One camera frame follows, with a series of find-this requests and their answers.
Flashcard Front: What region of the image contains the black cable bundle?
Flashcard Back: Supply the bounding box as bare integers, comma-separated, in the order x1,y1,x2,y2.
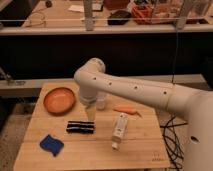
159,114,189,171

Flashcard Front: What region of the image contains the metal clamp on ledge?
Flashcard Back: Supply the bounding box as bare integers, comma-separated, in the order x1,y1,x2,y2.
0,67,25,86

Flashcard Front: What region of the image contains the orange wooden bowl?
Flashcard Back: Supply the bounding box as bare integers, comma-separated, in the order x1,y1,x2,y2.
43,87,76,115

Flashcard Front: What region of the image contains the wooden cutting board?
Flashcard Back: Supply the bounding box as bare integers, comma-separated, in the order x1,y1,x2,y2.
14,83,170,171

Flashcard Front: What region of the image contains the orange basket on bench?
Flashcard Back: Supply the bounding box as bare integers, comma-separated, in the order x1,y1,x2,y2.
131,5,152,25

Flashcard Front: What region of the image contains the orange carrot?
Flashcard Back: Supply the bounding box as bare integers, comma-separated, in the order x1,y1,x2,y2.
113,106,142,117

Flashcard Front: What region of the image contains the blue cloth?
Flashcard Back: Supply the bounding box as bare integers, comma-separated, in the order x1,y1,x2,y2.
39,135,64,157

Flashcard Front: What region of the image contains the black and white striped block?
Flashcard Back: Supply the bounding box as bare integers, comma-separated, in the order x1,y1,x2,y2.
66,121,95,134

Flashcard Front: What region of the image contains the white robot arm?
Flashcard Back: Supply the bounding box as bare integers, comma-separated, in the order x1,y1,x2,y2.
74,58,213,171

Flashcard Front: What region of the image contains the white paper sheet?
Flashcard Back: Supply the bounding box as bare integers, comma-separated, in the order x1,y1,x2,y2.
68,5,84,13

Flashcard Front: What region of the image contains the grey metal post right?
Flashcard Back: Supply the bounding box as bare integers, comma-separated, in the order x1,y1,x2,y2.
175,0,195,30

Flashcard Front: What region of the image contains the clear plastic cup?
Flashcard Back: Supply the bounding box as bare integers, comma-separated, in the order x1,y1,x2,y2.
96,92,107,110

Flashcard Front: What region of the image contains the black pouch on bench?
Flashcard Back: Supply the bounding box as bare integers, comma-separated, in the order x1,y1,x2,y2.
107,10,131,25

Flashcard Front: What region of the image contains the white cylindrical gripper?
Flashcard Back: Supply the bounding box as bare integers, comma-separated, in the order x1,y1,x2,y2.
79,93,97,122

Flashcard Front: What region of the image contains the white plastic bottle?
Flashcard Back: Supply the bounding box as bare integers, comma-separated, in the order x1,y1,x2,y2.
111,113,128,150

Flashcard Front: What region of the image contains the grey metal post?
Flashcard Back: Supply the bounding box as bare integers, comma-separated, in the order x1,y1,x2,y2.
175,0,195,30
83,0,94,31

